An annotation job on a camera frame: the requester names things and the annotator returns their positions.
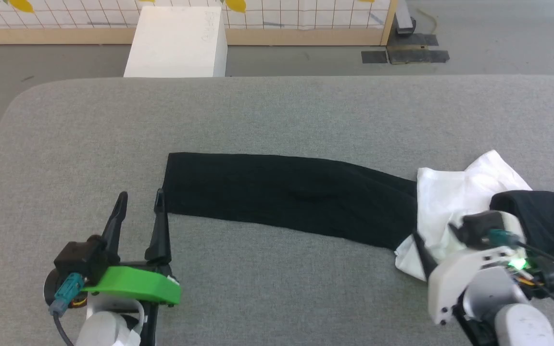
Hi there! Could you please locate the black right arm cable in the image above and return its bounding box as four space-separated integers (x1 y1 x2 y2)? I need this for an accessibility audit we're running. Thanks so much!
489 229 554 344

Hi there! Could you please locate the small black floor mat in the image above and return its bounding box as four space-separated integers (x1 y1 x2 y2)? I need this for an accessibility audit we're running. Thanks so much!
361 50 389 64

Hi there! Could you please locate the grey metal post foot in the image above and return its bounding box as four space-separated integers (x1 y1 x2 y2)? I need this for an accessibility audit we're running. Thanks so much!
394 0 417 37

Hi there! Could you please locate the white rectangular box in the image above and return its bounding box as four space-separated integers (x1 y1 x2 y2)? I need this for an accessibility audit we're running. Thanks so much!
123 6 228 78

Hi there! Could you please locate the white shirt with black sleeves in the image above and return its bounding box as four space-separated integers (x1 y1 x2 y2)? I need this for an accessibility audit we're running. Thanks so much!
162 150 554 296

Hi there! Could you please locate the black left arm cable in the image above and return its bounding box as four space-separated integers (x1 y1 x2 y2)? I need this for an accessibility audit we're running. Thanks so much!
49 273 85 346

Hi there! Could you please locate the grey fabric sofa seat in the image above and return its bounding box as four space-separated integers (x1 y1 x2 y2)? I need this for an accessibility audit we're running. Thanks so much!
0 75 554 346

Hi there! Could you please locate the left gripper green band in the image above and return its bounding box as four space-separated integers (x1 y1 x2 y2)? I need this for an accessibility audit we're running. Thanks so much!
83 189 182 307

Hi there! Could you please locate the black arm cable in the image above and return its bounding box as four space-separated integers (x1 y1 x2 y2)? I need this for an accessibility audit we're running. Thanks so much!
49 273 85 346
489 229 554 344

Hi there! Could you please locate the pale floor cable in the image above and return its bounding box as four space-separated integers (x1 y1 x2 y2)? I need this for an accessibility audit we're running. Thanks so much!
418 7 439 35

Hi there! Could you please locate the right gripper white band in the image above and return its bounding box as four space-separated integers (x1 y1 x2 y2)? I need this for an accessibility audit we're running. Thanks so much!
412 213 554 327

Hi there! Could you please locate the wood framed grid partition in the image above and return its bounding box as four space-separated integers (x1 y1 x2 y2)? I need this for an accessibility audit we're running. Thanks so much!
0 0 399 47

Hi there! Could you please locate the large black floor mat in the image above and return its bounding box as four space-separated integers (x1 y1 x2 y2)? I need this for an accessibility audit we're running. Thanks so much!
386 33 450 65

